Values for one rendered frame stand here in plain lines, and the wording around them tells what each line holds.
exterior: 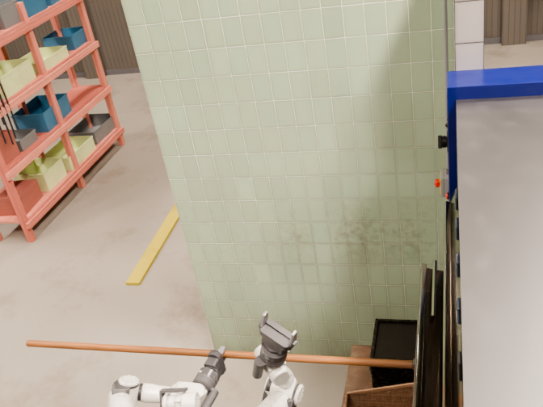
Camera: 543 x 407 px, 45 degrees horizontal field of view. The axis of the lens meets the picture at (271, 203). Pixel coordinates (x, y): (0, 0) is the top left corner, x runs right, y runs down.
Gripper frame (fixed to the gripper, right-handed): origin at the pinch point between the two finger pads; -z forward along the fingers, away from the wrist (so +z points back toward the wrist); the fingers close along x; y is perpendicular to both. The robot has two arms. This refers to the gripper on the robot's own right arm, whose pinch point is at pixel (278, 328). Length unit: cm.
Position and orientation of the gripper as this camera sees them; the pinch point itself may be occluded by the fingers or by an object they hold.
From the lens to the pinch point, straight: 202.8
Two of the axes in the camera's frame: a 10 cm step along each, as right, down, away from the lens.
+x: -8.1, -4.9, 3.2
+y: 5.7, -5.9, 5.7
